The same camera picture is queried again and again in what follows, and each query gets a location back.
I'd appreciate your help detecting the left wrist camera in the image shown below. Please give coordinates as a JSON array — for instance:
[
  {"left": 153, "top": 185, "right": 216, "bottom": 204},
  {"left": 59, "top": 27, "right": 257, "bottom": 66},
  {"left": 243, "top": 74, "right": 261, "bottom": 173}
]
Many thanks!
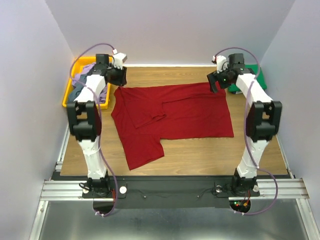
[{"left": 112, "top": 49, "right": 128, "bottom": 70}]

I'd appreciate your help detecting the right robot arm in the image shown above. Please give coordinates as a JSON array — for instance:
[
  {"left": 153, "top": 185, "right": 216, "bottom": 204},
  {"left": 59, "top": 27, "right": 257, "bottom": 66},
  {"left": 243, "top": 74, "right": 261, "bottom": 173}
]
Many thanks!
[{"left": 207, "top": 53, "right": 283, "bottom": 195}]

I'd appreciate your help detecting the grey-blue t shirt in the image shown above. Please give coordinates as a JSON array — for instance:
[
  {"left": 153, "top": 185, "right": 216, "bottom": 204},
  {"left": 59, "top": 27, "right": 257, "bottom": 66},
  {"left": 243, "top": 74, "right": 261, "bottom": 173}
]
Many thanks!
[{"left": 67, "top": 78, "right": 87, "bottom": 103}]

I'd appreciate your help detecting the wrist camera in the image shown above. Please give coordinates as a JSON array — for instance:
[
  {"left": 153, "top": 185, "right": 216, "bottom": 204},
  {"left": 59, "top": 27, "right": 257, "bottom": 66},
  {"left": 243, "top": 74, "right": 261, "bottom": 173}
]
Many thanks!
[
  {"left": 212, "top": 55, "right": 228, "bottom": 73},
  {"left": 112, "top": 49, "right": 128, "bottom": 70}
]

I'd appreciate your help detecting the red t shirt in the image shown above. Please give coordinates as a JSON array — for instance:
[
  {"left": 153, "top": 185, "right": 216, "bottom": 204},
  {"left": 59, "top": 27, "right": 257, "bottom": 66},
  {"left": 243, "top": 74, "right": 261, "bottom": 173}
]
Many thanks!
[{"left": 111, "top": 82, "right": 234, "bottom": 170}]

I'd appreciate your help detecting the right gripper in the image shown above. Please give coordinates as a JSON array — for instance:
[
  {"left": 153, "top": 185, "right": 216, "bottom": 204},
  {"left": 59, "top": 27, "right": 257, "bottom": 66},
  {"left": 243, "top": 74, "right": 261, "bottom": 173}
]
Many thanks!
[{"left": 206, "top": 63, "right": 233, "bottom": 93}]

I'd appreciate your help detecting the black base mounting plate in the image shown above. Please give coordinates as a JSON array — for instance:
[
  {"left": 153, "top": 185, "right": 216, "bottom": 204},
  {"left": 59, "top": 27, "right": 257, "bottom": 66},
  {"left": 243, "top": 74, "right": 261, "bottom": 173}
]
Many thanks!
[{"left": 79, "top": 176, "right": 260, "bottom": 210}]

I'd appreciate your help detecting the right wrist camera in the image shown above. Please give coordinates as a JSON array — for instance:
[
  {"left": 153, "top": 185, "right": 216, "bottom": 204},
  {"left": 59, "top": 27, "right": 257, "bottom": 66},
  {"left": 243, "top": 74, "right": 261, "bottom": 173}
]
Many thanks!
[{"left": 212, "top": 55, "right": 228, "bottom": 73}]

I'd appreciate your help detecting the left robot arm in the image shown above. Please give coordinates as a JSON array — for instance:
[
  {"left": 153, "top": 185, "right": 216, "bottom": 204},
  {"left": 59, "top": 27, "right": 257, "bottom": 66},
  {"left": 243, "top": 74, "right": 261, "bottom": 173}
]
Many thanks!
[{"left": 66, "top": 52, "right": 127, "bottom": 198}]

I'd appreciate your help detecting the folded green t shirt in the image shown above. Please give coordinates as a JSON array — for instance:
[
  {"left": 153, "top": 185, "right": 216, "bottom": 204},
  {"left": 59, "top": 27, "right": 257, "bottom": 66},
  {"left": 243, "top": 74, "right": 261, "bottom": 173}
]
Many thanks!
[{"left": 227, "top": 64, "right": 267, "bottom": 94}]

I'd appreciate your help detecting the lavender t shirt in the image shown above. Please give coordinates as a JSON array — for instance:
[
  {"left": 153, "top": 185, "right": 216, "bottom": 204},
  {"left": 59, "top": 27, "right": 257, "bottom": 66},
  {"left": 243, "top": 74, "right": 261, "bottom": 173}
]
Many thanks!
[{"left": 71, "top": 62, "right": 110, "bottom": 104}]

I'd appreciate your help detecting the yellow plastic bin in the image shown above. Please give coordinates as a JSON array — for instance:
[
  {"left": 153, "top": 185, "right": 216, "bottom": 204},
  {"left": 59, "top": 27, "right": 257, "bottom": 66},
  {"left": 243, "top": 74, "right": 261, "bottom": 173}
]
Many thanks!
[{"left": 62, "top": 56, "right": 111, "bottom": 110}]

